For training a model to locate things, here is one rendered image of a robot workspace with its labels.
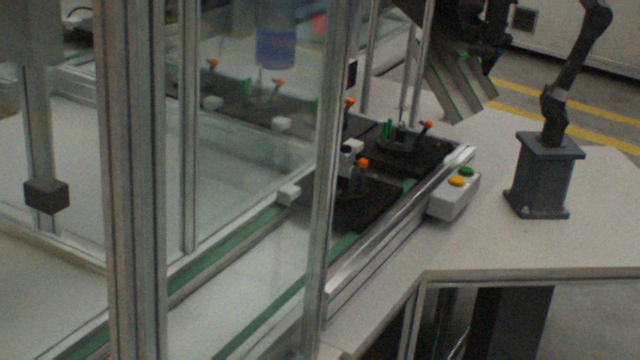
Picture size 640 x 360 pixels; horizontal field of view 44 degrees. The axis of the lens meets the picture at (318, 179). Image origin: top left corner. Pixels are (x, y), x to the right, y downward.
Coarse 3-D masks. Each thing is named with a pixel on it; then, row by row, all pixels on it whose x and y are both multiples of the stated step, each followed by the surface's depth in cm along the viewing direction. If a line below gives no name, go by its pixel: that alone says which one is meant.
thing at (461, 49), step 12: (396, 0) 234; (408, 0) 231; (420, 0) 228; (444, 0) 238; (408, 12) 232; (420, 12) 230; (444, 12) 239; (420, 24) 231; (432, 24) 228; (444, 24) 238; (456, 24) 238; (432, 36) 230; (444, 36) 233; (456, 36) 236; (444, 48) 228; (456, 48) 231; (456, 60) 227
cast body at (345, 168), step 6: (342, 150) 190; (348, 150) 190; (354, 150) 192; (342, 156) 190; (348, 156) 190; (354, 156) 193; (342, 162) 191; (348, 162) 191; (342, 168) 192; (348, 168) 191; (354, 168) 192; (342, 174) 192; (348, 174) 191; (354, 174) 193
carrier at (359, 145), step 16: (400, 112) 225; (384, 128) 222; (400, 128) 220; (352, 144) 218; (368, 144) 223; (384, 144) 219; (400, 144) 217; (416, 144) 219; (432, 144) 227; (448, 144) 228; (368, 160) 216; (384, 160) 215; (400, 160) 216; (416, 160) 217; (432, 160) 217; (416, 176) 210
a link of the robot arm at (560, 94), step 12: (600, 0) 196; (612, 12) 192; (588, 24) 194; (588, 36) 196; (600, 36) 195; (576, 48) 198; (588, 48) 198; (576, 60) 200; (564, 72) 202; (576, 72) 201; (552, 84) 207; (564, 84) 203; (540, 96) 209; (552, 96) 204; (564, 96) 204; (540, 108) 207; (564, 108) 204
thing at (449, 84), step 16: (416, 48) 235; (432, 48) 244; (432, 64) 241; (448, 64) 244; (432, 80) 235; (448, 80) 243; (464, 80) 242; (448, 96) 233; (464, 96) 244; (448, 112) 235; (464, 112) 241
